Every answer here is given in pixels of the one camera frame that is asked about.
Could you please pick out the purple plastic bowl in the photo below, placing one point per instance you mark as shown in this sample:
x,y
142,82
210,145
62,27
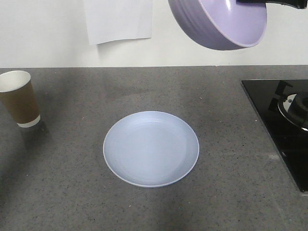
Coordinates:
x,y
222,25

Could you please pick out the white paper sheet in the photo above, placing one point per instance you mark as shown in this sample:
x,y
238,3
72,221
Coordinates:
x,y
113,20

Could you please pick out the brown paper cup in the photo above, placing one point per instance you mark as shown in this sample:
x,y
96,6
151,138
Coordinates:
x,y
17,96

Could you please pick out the black gas stove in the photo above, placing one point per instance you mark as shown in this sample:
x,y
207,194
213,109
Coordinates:
x,y
282,106

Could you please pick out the light blue plate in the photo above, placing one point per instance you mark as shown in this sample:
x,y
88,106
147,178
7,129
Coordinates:
x,y
151,149

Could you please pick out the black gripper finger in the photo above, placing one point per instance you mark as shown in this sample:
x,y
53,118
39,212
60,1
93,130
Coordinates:
x,y
298,4

